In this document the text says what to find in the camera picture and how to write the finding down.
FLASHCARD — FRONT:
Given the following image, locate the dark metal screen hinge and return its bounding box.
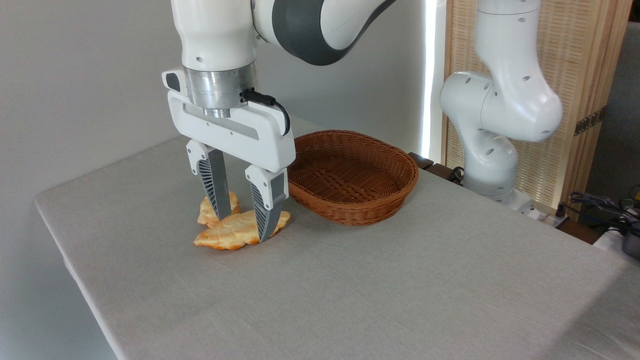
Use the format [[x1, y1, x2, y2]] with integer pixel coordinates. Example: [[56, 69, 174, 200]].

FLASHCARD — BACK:
[[574, 106, 607, 137]]

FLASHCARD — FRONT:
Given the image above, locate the small golden bread roll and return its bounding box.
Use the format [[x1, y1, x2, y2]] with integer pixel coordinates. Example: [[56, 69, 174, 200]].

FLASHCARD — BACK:
[[197, 191, 241, 228]]

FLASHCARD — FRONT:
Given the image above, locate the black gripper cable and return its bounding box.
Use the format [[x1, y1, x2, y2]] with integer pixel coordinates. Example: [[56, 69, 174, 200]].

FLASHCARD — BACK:
[[241, 88, 292, 137]]

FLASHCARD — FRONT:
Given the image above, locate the white power strip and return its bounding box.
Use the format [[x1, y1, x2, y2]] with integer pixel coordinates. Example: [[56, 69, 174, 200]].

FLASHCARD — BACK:
[[536, 207, 571, 229]]

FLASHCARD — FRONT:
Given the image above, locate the bundle of black cables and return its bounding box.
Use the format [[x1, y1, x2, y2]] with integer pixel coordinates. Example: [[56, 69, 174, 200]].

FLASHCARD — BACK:
[[565, 190, 640, 237]]

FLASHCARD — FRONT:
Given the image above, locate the long braided golden bread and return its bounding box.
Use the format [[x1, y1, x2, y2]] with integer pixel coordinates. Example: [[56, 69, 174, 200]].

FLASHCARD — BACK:
[[194, 210, 292, 251]]

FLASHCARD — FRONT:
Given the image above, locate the grey tablecloth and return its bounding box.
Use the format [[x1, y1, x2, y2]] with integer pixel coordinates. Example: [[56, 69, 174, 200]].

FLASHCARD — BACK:
[[34, 115, 640, 360]]

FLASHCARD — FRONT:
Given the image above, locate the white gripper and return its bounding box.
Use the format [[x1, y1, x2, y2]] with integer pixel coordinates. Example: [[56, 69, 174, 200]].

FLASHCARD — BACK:
[[162, 69, 297, 243]]

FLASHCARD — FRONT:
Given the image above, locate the dark brown wooden block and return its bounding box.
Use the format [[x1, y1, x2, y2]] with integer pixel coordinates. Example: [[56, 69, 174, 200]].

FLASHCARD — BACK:
[[408, 151, 435, 171]]

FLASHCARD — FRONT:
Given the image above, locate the brown wicker basket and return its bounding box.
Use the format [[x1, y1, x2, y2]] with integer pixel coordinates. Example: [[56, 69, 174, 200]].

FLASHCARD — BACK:
[[287, 130, 420, 227]]

